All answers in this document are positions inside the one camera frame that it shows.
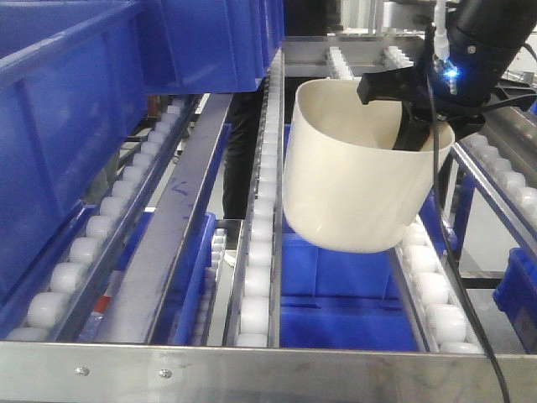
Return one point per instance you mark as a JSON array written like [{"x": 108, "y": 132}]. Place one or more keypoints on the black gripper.
[{"x": 486, "y": 64}]

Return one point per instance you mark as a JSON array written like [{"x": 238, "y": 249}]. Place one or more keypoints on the white plastic bin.
[{"x": 345, "y": 187}]

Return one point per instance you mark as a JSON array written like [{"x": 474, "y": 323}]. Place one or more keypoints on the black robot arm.
[{"x": 502, "y": 24}]

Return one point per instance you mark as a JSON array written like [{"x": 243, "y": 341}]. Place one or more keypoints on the blue bin below rollers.
[{"x": 340, "y": 300}]

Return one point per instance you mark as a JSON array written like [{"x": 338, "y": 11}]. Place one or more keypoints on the blue bin far right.
[{"x": 516, "y": 297}]

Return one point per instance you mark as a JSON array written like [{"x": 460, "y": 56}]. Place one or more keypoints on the blue bin left far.
[{"x": 192, "y": 47}]

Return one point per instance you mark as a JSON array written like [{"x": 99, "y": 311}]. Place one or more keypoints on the large blue bin left near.
[{"x": 71, "y": 92}]

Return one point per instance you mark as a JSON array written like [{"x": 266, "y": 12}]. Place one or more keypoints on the far right roller track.
[{"x": 499, "y": 168}]

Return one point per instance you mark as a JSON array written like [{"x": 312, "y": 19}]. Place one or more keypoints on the person in black clothes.
[{"x": 301, "y": 18}]

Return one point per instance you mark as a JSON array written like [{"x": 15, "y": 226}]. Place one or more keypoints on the right middle roller track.
[{"x": 438, "y": 310}]

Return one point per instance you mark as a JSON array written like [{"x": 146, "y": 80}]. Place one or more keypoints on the middle white roller track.
[{"x": 259, "y": 253}]

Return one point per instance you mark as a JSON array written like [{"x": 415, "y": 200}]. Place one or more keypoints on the white roller track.
[
  {"x": 55, "y": 300},
  {"x": 259, "y": 253}
]

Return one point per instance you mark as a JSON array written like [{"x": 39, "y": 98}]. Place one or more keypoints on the right steel flow rack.
[{"x": 148, "y": 347}]

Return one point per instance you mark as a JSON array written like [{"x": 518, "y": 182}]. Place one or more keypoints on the left white roller track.
[{"x": 55, "y": 300}]

